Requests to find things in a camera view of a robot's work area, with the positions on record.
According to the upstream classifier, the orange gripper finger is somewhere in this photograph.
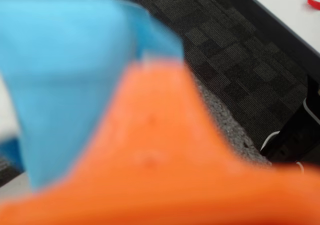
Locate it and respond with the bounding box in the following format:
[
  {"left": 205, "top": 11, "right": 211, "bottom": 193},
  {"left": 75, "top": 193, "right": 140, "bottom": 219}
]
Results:
[{"left": 0, "top": 63, "right": 320, "bottom": 225}]

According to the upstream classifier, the blue paper parcel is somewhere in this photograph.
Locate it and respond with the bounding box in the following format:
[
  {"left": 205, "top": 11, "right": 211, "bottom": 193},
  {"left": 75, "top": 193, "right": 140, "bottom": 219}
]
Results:
[{"left": 0, "top": 0, "right": 185, "bottom": 191}]

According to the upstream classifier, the dark foam strip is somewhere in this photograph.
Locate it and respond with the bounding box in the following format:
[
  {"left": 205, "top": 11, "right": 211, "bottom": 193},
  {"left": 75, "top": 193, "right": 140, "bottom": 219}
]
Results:
[{"left": 193, "top": 81, "right": 273, "bottom": 166}]

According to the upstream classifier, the black floor stand base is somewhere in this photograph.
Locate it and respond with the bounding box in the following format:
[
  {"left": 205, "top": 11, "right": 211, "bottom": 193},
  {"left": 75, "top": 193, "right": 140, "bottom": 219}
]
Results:
[{"left": 259, "top": 74, "right": 320, "bottom": 165}]

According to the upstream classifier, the white cable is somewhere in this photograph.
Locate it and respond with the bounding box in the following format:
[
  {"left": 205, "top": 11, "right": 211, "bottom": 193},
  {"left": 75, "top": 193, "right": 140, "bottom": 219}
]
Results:
[{"left": 259, "top": 130, "right": 280, "bottom": 153}]

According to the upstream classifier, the white panel black frame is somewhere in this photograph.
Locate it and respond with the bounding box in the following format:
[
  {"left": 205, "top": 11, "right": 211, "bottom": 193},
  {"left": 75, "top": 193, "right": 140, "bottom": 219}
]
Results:
[{"left": 229, "top": 0, "right": 320, "bottom": 86}]

